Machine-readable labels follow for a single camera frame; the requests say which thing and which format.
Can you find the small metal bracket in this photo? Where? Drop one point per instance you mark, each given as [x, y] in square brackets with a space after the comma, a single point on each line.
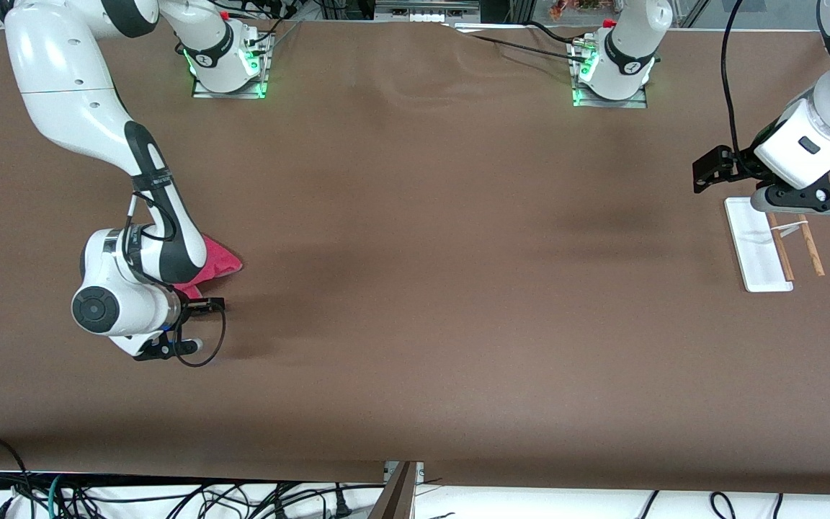
[420, 470]

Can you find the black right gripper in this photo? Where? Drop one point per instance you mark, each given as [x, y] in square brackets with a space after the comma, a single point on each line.
[197, 306]

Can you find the white tie on rack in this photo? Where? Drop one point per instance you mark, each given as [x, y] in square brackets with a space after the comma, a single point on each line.
[790, 229]

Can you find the brown wooden beam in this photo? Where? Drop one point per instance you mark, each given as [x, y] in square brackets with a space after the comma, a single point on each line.
[393, 497]

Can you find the grey device with white sockets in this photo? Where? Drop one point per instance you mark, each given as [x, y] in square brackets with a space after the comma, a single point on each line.
[426, 9]

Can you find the white rack base plate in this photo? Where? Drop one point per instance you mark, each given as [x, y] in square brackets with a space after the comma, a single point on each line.
[753, 252]

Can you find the brown table cover sheet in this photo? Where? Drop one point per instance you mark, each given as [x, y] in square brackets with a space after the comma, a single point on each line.
[415, 288]

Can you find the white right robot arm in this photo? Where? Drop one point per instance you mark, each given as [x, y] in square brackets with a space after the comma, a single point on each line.
[62, 72]

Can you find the orange artificial leaves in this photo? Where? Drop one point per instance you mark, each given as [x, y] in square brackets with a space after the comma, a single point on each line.
[573, 7]

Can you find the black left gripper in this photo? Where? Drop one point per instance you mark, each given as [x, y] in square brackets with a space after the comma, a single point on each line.
[745, 160]

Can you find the wooden chopsticks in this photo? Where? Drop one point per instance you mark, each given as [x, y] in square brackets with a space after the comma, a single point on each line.
[784, 259]

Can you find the pink microfibre towel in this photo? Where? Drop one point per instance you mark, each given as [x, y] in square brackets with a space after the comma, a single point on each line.
[217, 263]

